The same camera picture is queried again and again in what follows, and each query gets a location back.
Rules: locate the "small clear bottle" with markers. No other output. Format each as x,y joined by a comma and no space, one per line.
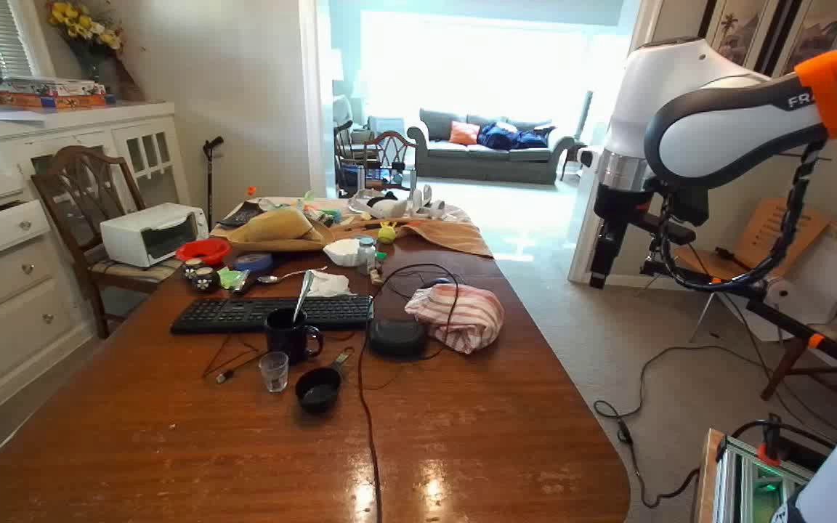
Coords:
367,258

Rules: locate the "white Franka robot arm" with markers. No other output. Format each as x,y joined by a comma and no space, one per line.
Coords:
719,125

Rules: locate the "small clear glass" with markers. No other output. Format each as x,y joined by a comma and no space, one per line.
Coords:
274,372

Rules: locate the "dark metal chair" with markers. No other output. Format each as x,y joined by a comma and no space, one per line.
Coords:
380,162

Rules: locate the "yellow ball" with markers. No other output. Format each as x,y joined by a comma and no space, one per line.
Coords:
387,233

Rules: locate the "white stick in mug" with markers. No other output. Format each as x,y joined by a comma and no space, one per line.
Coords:
302,294

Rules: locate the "white clutter pile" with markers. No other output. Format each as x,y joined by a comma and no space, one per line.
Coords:
409,204

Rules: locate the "white cabinet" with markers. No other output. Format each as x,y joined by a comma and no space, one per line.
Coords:
14,293

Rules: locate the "white bowl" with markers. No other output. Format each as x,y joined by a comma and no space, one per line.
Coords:
342,252

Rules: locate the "pink striped cloth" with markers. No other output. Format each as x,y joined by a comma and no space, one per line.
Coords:
464,316

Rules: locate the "white leaning board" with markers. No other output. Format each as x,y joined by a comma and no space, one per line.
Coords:
828,278

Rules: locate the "wooden folding chair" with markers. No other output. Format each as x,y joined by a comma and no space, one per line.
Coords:
777,236

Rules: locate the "black camera on tripod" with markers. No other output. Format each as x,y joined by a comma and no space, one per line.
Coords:
668,227

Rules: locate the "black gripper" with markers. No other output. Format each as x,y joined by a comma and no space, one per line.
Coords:
615,220

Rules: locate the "dark vase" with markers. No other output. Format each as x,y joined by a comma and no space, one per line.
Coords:
101,69

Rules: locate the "blue lid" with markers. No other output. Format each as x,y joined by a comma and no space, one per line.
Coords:
252,262

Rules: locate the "orange tray on cabinet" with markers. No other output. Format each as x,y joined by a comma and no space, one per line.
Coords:
50,99

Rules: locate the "white paper sheet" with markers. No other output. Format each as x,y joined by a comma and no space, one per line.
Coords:
331,282

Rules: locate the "tan cloth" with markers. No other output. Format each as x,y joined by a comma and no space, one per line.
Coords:
274,233

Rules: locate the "grey sofa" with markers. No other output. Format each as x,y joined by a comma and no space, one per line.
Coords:
480,163

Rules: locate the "green small object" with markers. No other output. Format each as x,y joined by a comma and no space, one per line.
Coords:
233,279

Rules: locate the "red bowl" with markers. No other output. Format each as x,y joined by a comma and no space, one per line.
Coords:
206,252

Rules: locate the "small dark jars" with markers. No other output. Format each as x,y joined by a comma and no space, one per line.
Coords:
200,275

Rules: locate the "black keyboard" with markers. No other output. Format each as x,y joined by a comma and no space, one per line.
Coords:
274,316

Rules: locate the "black walking cane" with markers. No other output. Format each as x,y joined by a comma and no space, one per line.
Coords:
210,178

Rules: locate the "orange cushion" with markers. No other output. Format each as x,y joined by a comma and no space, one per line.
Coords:
464,136

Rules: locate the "dark wooden dining chair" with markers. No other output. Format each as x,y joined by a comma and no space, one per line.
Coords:
75,204

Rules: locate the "black tripod with orange joints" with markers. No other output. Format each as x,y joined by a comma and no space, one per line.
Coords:
807,336

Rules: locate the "wooden electronics box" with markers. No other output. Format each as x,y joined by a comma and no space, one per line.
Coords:
743,481

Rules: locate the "framed picture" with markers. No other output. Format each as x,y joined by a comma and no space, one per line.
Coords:
820,31
739,31

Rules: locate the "small black bowl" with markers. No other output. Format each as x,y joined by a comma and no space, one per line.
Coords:
317,390

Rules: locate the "black mug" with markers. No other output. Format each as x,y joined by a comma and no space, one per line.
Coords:
290,342

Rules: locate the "yellow flowers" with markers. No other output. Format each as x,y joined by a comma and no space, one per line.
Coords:
86,24

